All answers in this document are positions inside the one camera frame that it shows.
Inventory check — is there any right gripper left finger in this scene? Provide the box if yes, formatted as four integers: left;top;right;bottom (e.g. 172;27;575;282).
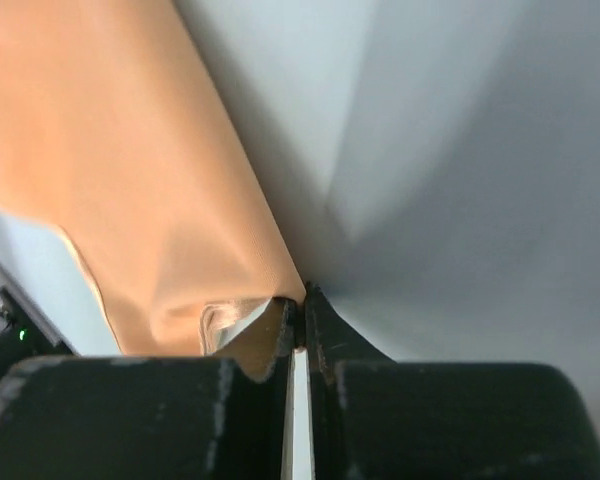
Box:
0;298;297;479

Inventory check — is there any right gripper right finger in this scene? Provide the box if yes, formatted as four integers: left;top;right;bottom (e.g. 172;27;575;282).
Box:
303;285;600;479

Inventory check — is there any peach cloth napkin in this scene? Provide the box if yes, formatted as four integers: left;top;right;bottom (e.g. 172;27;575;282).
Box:
0;1;305;355

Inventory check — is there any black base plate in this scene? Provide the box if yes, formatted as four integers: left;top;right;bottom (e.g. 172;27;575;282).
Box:
0;263;77;381

